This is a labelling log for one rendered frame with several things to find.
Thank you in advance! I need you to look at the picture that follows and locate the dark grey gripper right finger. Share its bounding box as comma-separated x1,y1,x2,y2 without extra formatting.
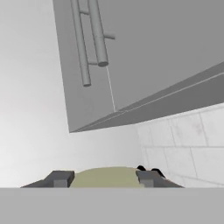
135,170,186,188

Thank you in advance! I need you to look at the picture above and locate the grey cupboard door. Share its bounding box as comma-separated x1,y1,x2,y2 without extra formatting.
52,0,116,134
86,0,224,113

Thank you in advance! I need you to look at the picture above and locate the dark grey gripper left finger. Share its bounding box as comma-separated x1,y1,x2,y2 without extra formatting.
20,170,75,189

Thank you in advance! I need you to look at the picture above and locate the grey bar cupboard handle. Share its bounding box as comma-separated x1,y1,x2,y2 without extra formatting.
87,0,116,67
70,0,99,88

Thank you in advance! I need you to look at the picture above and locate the olive green blender lid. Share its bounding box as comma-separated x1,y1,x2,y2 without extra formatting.
69,166,144,188

